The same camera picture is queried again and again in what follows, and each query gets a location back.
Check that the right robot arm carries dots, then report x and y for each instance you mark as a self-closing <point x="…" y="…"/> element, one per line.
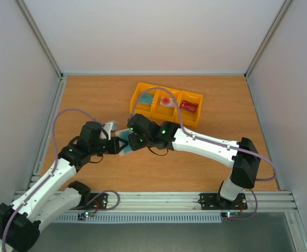
<point x="240" y="156"/>

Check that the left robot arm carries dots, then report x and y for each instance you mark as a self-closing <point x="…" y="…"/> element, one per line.
<point x="23" y="220"/>

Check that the yellow plastic bin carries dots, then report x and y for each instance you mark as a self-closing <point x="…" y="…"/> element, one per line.
<point x="188" y="118"/>
<point x="163" y="107"/>
<point x="142" y="108"/>

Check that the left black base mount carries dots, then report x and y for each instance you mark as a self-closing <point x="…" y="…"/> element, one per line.
<point x="94" y="201"/>

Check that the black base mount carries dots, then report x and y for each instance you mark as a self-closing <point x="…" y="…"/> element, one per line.
<point x="211" y="201"/>
<point x="94" y="201"/>

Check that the green card in bin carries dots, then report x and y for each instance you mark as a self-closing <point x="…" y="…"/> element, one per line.
<point x="146" y="98"/>

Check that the grey slotted cable duct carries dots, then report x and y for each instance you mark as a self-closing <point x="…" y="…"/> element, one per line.
<point x="140" y="218"/>

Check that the aluminium front rail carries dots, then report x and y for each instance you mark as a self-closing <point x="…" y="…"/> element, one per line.
<point x="155" y="202"/>

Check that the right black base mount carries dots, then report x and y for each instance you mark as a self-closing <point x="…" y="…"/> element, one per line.
<point x="211" y="201"/>

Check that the beige card holder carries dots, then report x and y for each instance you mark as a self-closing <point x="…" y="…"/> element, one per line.
<point x="124" y="142"/>

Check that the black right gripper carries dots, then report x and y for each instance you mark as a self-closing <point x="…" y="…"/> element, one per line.
<point x="132" y="142"/>

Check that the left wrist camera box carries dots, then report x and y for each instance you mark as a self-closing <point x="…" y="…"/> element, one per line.
<point x="108" y="128"/>

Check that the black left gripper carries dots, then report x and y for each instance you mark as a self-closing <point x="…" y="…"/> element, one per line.
<point x="115" y="147"/>

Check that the pink red card in bin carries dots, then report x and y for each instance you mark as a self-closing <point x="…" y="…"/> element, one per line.
<point x="167" y="102"/>

